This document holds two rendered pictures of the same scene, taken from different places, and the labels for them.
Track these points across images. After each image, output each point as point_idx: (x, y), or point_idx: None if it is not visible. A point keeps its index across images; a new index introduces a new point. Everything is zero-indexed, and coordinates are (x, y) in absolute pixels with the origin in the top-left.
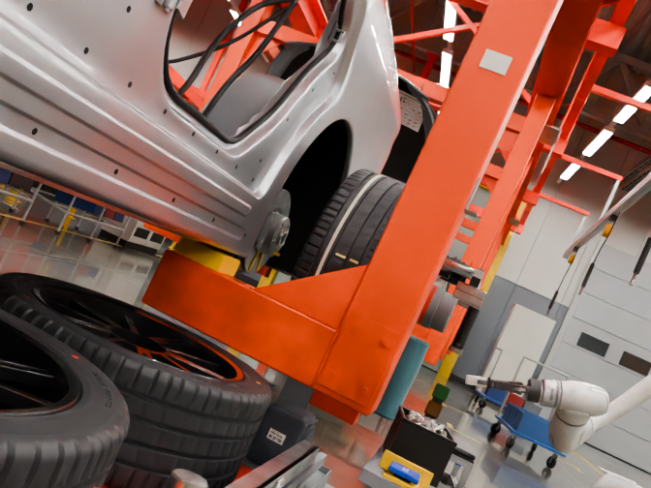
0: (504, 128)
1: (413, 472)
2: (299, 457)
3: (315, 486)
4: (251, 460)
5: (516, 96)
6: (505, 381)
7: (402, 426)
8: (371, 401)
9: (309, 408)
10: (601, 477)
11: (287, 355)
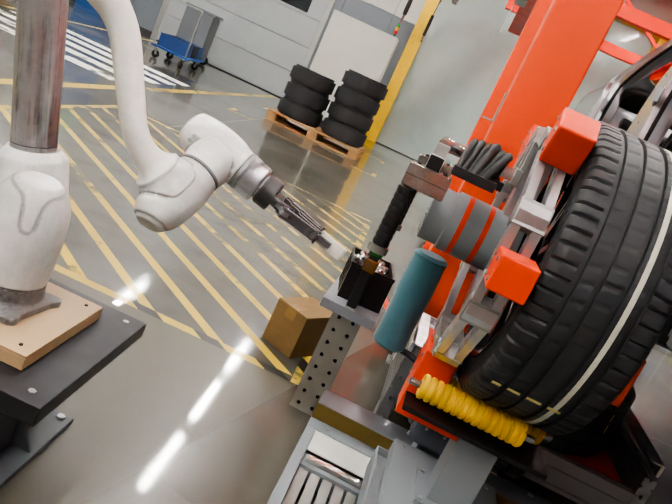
0: (538, 32)
1: None
2: (419, 326)
3: (368, 482)
4: None
5: (548, 10)
6: (298, 217)
7: (388, 268)
8: None
9: (452, 444)
10: (66, 208)
11: None
